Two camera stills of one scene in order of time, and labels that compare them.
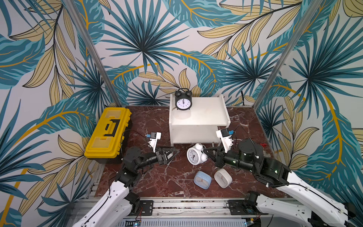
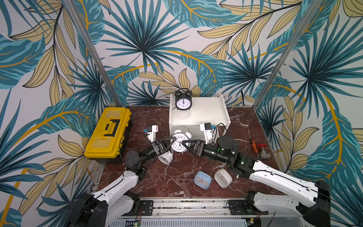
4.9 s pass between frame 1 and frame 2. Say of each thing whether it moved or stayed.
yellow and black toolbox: stayed
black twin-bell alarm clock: stayed
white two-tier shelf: stayed
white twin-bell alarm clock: moved
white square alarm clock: stayed
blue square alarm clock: stayed
